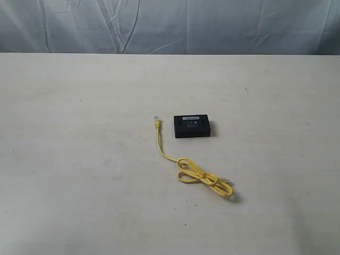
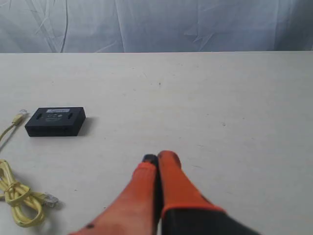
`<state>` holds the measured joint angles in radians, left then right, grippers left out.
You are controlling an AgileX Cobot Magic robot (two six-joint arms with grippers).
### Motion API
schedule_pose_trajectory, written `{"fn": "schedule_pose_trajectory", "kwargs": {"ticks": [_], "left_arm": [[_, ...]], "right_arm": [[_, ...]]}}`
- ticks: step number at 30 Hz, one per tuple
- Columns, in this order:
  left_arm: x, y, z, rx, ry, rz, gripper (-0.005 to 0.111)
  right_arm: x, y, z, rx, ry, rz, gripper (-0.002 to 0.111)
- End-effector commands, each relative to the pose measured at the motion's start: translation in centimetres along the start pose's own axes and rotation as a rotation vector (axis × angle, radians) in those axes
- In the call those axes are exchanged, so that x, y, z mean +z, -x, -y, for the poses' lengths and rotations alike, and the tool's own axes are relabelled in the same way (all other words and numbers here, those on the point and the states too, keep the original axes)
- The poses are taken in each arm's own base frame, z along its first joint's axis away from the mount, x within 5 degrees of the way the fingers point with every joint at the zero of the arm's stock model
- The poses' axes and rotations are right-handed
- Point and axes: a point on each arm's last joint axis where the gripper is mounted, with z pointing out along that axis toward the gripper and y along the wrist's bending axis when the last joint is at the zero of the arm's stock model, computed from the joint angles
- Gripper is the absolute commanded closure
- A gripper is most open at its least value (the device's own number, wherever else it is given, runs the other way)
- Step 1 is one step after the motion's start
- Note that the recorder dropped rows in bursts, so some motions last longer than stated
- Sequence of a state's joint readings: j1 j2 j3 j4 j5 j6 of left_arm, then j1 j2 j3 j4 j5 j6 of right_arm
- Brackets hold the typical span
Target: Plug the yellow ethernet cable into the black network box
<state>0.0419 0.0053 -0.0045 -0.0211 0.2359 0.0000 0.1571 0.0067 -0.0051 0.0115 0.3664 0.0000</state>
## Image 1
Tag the small black box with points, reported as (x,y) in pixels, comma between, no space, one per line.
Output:
(191,126)

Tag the white backdrop curtain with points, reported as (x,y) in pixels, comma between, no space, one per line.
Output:
(170,27)

